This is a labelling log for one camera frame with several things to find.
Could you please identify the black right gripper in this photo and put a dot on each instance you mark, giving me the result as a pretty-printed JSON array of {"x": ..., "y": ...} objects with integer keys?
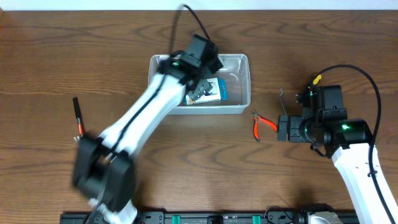
[{"x": 293, "y": 134}]

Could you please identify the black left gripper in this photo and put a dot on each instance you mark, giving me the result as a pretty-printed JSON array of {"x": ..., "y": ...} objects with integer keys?
[{"x": 199, "y": 90}]

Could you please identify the blue white small box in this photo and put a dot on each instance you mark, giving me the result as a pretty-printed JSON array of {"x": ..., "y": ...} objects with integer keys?
[{"x": 219, "y": 90}]

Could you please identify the black orange telescopic pickup tool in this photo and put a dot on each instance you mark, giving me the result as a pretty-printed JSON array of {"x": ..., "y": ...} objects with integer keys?
[{"x": 79, "y": 120}]

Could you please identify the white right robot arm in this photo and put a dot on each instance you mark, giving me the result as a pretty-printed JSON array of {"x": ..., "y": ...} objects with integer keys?
[{"x": 347, "y": 143}]

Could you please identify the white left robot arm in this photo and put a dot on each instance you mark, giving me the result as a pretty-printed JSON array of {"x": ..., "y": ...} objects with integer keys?
[{"x": 104, "y": 169}]

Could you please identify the clear plastic container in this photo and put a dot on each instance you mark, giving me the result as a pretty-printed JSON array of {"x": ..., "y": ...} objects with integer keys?
[{"x": 236, "y": 74}]

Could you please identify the yellow black stubby screwdriver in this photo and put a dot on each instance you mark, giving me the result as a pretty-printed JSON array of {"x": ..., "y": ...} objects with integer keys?
[{"x": 314, "y": 80}]

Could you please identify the silver offset ring wrench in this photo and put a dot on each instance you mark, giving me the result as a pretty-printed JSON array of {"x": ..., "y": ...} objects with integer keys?
[{"x": 282, "y": 101}]

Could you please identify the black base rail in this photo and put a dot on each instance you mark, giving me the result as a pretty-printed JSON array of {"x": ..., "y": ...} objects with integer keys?
[{"x": 315, "y": 213}]

